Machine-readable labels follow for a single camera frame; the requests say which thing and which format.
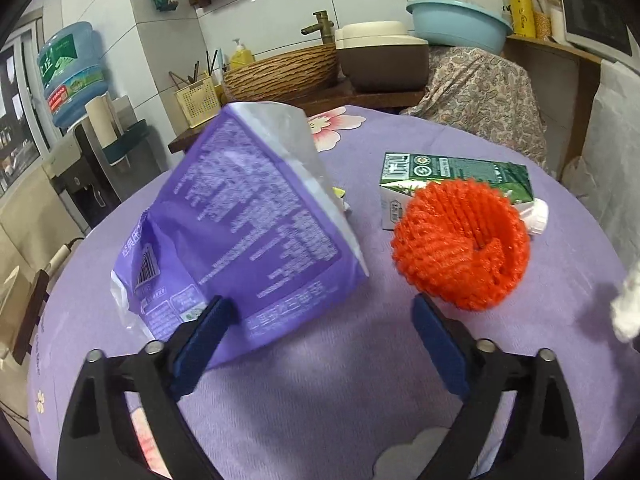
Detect purple snack bag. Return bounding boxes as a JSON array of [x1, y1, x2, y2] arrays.
[[111, 102, 369, 366]]

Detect woven wicker basket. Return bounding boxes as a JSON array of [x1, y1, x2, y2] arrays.
[[222, 44, 340, 102]]

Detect brass faucet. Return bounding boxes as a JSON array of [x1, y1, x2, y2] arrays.
[[300, 10, 334, 44]]

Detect chopstick holder box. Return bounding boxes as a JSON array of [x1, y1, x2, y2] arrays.
[[168, 51, 221, 128]]

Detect white cloth cover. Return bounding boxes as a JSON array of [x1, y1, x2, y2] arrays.
[[562, 61, 640, 269]]

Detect white microwave oven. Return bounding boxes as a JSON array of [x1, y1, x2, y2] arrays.
[[561, 0, 639, 63]]

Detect purple floral tablecloth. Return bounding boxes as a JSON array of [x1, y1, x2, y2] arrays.
[[27, 106, 639, 479]]

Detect floral patterned cloth cover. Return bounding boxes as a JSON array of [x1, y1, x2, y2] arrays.
[[402, 47, 548, 169]]

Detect light blue plastic basin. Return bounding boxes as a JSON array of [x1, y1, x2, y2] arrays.
[[406, 0, 513, 54]]

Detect blue water jug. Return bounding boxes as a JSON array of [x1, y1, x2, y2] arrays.
[[37, 21, 108, 130]]

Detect yellow soap dispenser bottle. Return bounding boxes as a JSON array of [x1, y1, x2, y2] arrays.
[[229, 38, 255, 70]]

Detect orange foam fruit net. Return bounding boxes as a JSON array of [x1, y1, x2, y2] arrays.
[[392, 179, 530, 312]]

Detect crumpled white tissue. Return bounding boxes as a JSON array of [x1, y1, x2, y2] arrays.
[[611, 262, 640, 344]]

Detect brown cream rice cooker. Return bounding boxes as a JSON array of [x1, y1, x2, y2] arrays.
[[335, 21, 430, 93]]

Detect water dispenser machine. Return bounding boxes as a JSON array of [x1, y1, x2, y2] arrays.
[[43, 94, 160, 233]]

